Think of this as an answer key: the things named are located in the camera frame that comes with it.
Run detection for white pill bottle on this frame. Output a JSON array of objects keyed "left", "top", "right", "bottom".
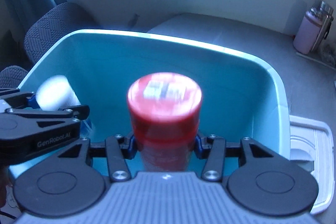
[{"left": 36, "top": 75, "right": 80, "bottom": 111}]

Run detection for red canister with barcode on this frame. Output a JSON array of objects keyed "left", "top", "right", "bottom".
[{"left": 126, "top": 72, "right": 203, "bottom": 172}]

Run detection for steel thermos flask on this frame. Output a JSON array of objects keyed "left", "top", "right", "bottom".
[{"left": 310, "top": 0, "right": 334, "bottom": 52}]

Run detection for teal plastic storage bin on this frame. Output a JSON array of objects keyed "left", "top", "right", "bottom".
[{"left": 7, "top": 29, "right": 292, "bottom": 180}]

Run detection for grey patterned chair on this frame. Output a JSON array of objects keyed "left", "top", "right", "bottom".
[{"left": 1, "top": 2, "right": 101, "bottom": 89}]

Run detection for pink water bottle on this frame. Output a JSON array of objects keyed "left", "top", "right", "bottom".
[{"left": 293, "top": 7, "right": 322, "bottom": 55}]

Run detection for white bin lid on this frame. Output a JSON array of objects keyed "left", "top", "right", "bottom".
[{"left": 289, "top": 115, "right": 335, "bottom": 215}]

